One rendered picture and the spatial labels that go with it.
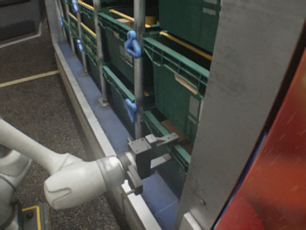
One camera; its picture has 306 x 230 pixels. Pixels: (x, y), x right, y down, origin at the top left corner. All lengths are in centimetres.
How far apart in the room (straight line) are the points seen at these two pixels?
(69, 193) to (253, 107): 47
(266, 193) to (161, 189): 66
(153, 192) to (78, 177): 37
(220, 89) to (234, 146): 6
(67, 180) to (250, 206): 43
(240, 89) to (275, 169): 7
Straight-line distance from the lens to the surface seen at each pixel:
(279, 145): 18
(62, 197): 56
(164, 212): 80
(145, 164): 61
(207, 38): 48
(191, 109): 55
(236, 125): 21
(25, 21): 362
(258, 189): 22
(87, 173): 55
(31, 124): 240
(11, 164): 104
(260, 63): 18
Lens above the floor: 135
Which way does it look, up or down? 37 degrees down
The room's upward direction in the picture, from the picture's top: 3 degrees clockwise
